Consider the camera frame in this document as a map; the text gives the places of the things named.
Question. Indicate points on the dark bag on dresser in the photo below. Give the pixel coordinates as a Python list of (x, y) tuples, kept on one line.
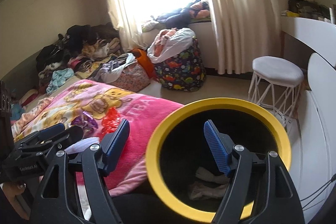
[(307, 9)]

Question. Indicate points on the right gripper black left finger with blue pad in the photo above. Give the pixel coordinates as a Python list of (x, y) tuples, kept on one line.
[(57, 199)]

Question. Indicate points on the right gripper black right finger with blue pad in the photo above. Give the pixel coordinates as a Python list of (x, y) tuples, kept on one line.
[(260, 189)]

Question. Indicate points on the white bag of clothes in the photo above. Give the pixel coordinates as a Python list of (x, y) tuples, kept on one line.
[(170, 42)]

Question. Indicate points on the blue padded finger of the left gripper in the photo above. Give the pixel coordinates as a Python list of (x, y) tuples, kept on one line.
[(42, 135)]

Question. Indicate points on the white foam net bundle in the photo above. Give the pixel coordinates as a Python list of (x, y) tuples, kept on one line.
[(82, 145)]

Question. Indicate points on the light blue garment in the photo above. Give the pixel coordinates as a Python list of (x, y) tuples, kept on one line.
[(58, 79)]

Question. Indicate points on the cream curtain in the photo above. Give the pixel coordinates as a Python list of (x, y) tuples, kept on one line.
[(123, 20), (244, 30)]

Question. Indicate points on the cream curtain right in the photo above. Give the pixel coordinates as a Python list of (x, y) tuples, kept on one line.
[(244, 30)]

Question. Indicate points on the white dresser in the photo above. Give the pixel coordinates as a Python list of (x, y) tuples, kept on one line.
[(313, 142)]

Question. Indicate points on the pink floral fabric basket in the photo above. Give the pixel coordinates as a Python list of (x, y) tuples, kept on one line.
[(133, 78)]

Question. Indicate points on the cream curtain left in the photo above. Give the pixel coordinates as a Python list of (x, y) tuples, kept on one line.
[(123, 20)]

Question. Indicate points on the red plastic wrapper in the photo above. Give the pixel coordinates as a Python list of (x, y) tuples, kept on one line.
[(111, 121)]

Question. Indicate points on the dinosaur print laundry basket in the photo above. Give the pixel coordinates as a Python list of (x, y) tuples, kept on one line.
[(184, 71)]

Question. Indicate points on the grey bed headboard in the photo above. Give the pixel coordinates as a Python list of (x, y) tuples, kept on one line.
[(23, 77)]

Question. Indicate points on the white plastic bag trash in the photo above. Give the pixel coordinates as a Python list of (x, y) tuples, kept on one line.
[(207, 185)]

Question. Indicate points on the pile of clothes on bed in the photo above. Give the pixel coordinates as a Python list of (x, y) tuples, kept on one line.
[(83, 49)]

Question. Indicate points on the pink cartoon blanket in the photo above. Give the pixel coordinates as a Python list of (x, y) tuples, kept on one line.
[(143, 112)]

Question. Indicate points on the purple snack wrapper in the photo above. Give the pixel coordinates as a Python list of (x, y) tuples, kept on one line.
[(86, 122)]

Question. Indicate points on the orange bag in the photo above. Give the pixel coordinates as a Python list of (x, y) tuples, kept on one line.
[(144, 61)]

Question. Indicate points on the yellow rimmed black trash bin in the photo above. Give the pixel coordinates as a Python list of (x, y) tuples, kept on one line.
[(178, 147)]

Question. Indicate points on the left hand painted nails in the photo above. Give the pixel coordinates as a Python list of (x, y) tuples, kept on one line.
[(18, 197)]

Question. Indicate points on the floral dark blue pillow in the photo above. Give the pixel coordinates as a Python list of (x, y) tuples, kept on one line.
[(16, 111)]

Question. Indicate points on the clothes on window sill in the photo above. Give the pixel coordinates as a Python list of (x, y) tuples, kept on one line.
[(197, 11)]

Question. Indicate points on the white wire stool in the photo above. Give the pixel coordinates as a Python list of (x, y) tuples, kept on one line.
[(276, 86)]

